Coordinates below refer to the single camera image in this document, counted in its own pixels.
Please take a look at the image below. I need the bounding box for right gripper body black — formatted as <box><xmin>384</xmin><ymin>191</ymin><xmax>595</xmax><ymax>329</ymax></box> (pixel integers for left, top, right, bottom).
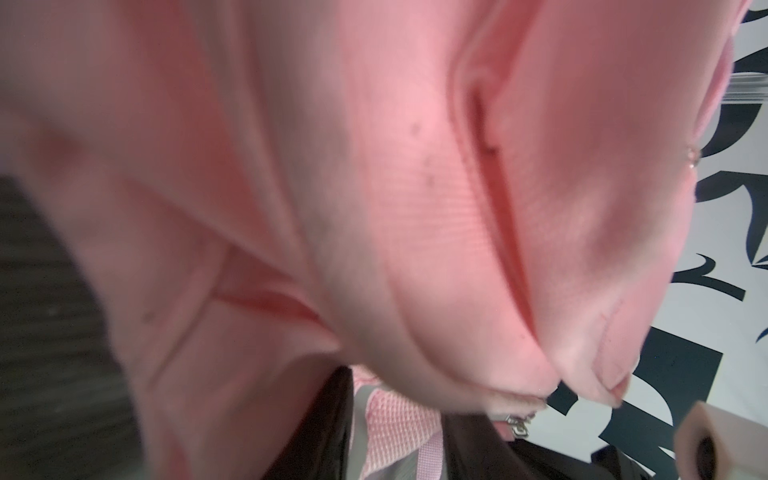
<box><xmin>509</xmin><ymin>439</ymin><xmax>653</xmax><ymax>480</ymax></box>

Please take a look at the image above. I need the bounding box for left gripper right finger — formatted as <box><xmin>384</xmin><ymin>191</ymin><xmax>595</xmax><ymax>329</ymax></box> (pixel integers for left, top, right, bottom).
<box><xmin>441</xmin><ymin>414</ymin><xmax>539</xmax><ymax>480</ymax></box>

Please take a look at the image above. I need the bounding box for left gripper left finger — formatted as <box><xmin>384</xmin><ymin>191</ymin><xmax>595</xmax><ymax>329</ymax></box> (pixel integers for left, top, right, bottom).
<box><xmin>264</xmin><ymin>367</ymin><xmax>354</xmax><ymax>480</ymax></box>

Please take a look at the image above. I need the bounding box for pink student backpack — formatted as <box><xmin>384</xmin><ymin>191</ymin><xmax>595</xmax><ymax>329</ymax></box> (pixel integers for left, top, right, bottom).
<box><xmin>1</xmin><ymin>1</ymin><xmax>748</xmax><ymax>479</ymax></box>

